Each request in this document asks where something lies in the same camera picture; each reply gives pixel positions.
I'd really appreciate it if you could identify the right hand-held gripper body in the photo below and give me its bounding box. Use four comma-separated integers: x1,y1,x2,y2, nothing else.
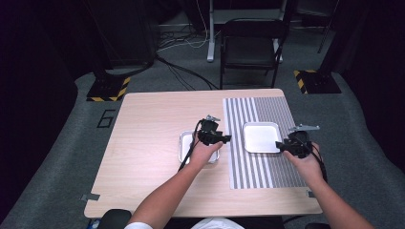
281,123,321,159

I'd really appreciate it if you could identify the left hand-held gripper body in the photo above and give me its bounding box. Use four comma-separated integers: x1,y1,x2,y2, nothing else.
197,114,224,147

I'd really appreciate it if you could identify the white tray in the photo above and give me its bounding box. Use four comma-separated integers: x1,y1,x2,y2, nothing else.
242,121,284,155
178,130,221,166

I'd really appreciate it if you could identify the person's left hand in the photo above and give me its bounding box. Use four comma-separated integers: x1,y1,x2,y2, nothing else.
189,141,224,172

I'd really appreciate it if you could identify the person's right hand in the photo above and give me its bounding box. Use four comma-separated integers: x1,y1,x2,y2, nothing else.
282,141,325,187

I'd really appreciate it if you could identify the grey striped mat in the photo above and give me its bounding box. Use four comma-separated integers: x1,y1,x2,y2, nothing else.
222,96,309,191

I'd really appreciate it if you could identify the black stand base striped edge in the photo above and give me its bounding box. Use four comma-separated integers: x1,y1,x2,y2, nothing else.
86,73,132,103
292,69,343,95

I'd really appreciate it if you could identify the person's white clothing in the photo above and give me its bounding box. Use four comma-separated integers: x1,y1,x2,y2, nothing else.
190,217,246,229

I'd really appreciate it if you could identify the black folding chair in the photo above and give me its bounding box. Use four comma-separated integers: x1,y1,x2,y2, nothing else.
219,17,289,91

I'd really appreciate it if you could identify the dark curtain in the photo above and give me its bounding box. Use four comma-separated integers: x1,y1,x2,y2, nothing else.
330,0,405,175
0,0,79,223

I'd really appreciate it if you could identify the black rounded object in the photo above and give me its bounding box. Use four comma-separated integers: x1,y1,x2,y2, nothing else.
96,208,133,229

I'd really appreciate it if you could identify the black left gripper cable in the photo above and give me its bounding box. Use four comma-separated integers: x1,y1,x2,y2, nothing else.
177,118,204,173

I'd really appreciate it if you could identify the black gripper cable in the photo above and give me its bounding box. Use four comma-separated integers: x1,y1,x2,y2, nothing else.
177,118,204,173
294,133,329,184

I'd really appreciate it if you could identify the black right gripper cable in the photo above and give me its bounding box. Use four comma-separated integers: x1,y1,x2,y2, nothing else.
294,133,329,184

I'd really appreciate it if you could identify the thin black floor cable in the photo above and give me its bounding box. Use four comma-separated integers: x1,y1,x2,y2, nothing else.
155,54,221,92

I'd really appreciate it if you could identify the white floor cable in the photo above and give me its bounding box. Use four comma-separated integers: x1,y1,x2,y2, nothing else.
157,0,221,53

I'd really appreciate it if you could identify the thick black floor cable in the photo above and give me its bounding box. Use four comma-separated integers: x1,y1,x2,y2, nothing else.
104,52,160,79

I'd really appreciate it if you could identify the white desk frame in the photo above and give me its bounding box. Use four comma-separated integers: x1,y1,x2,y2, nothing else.
206,0,288,63

